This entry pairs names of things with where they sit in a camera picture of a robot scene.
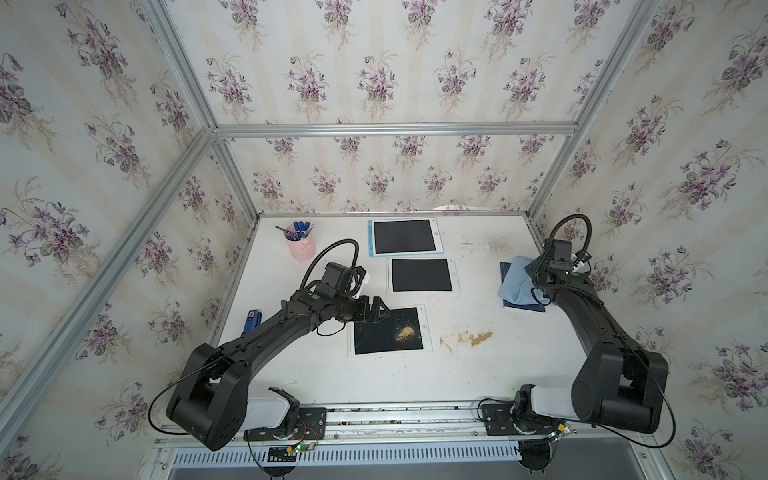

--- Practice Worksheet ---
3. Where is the white framed tablet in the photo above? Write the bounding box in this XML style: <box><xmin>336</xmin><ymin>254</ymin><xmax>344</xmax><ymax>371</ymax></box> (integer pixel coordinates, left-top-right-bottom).
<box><xmin>389</xmin><ymin>258</ymin><xmax>459</xmax><ymax>293</ymax></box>
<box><xmin>347</xmin><ymin>304</ymin><xmax>434</xmax><ymax>358</ymax></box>

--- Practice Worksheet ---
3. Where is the dark blue book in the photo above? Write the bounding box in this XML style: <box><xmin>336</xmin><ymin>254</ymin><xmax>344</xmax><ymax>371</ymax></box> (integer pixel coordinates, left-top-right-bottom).
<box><xmin>498</xmin><ymin>256</ymin><xmax>545</xmax><ymax>312</ymax></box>

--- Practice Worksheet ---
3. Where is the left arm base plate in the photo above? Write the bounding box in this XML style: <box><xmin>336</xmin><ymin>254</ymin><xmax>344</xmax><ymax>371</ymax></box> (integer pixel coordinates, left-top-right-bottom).
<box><xmin>244</xmin><ymin>407</ymin><xmax>328</xmax><ymax>443</ymax></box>

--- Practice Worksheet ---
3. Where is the blue framed drawing tablet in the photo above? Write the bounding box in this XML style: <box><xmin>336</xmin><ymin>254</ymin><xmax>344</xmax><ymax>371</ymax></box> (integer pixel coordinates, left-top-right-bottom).
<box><xmin>368</xmin><ymin>218</ymin><xmax>444</xmax><ymax>257</ymax></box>

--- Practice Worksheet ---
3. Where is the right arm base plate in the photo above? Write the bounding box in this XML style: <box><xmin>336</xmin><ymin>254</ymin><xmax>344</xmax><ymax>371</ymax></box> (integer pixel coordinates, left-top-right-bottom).
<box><xmin>477</xmin><ymin>400</ymin><xmax>562</xmax><ymax>437</ymax></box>

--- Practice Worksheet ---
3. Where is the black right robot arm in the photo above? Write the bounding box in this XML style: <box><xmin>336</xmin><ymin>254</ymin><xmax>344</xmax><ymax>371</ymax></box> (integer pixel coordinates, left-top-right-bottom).
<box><xmin>510</xmin><ymin>264</ymin><xmax>671</xmax><ymax>434</ymax></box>

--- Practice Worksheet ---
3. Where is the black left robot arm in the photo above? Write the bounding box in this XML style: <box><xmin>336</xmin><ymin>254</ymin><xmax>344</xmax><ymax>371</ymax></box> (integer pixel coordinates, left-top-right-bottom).
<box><xmin>165</xmin><ymin>289</ymin><xmax>391</xmax><ymax>451</ymax></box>

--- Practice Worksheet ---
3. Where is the small green circuit board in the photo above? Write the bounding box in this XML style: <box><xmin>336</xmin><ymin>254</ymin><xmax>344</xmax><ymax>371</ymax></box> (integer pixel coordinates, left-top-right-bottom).
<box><xmin>266</xmin><ymin>441</ymin><xmax>317</xmax><ymax>463</ymax></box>

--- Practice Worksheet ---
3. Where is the light blue microfiber cloth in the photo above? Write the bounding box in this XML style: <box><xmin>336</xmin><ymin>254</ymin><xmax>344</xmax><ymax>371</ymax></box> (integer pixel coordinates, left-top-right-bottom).
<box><xmin>498</xmin><ymin>256</ymin><xmax>550</xmax><ymax>308</ymax></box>

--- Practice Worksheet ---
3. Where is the pink pen cup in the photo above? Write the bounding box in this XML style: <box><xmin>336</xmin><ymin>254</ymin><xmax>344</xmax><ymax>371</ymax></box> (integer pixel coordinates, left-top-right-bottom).
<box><xmin>284</xmin><ymin>232</ymin><xmax>316</xmax><ymax>262</ymax></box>

